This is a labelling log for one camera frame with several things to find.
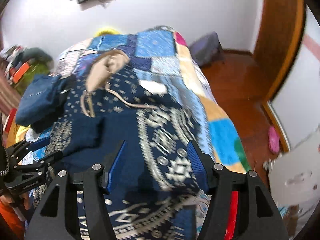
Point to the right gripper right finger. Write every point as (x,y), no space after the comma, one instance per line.
(241,207)

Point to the orange box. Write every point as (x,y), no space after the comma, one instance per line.
(20,72)

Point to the green covered side table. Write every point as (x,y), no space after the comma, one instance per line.
(27,78)

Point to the person left hand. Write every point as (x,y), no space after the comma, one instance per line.
(8,199)

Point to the navy patterned hooded jacket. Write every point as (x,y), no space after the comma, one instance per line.
(156,193)

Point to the white suitcase with stickers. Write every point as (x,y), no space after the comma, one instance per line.
(294,176)

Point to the red box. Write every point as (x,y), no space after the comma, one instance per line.
(9,120)

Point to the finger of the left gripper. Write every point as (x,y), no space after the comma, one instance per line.
(22,148)
(37,169)

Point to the orange sleeve left forearm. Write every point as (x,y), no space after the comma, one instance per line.
(13,221)

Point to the folded blue jeans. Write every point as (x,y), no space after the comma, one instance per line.
(43,101)

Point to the grey purple backpack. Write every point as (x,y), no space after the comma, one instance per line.
(207,49)

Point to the wooden door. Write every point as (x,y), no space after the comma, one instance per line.
(279,38)

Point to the blue patchwork quilt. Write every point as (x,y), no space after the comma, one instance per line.
(163,64)

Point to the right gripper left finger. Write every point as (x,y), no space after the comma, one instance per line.
(69,196)

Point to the pink slipper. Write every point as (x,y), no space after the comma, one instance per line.
(273,140)

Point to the striped red curtain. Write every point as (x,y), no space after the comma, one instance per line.
(9,97)

